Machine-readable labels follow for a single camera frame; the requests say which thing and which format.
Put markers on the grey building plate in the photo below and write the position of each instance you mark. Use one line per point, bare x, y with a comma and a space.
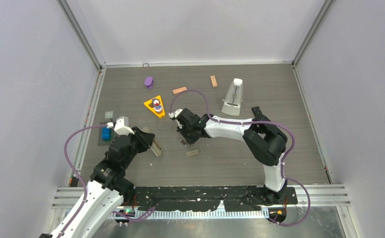
103, 143

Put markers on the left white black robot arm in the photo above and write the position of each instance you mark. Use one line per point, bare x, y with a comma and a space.
107, 188

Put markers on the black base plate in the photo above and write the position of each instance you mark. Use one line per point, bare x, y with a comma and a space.
207, 198

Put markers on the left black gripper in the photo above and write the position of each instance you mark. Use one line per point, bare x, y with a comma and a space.
145, 139

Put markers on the yellow triangular toy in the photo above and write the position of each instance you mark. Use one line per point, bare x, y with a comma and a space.
155, 105

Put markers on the small clear grey tile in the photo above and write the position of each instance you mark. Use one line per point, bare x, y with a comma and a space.
109, 114

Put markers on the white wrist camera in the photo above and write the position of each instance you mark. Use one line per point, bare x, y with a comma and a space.
174, 115
120, 126

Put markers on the upright orange wooden block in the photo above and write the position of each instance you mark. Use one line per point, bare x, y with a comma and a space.
213, 81

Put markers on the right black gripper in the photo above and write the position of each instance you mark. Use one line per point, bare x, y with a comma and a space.
190, 140

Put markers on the black remote control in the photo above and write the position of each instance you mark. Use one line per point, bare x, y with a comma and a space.
257, 112

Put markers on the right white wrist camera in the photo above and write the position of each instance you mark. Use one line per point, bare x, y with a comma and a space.
174, 115

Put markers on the purple plastic cap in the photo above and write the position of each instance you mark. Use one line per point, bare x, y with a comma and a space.
149, 82

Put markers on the white printed card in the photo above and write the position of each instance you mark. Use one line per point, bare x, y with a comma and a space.
155, 147

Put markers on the blue building brick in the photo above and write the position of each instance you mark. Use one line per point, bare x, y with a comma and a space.
106, 134

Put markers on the beige remote battery cover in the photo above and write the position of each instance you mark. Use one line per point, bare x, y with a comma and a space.
192, 152

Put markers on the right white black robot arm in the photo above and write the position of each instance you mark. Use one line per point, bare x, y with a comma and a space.
266, 142

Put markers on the white metronome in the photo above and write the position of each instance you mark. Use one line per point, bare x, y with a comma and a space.
233, 99

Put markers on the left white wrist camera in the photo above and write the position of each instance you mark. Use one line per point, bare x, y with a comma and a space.
120, 126

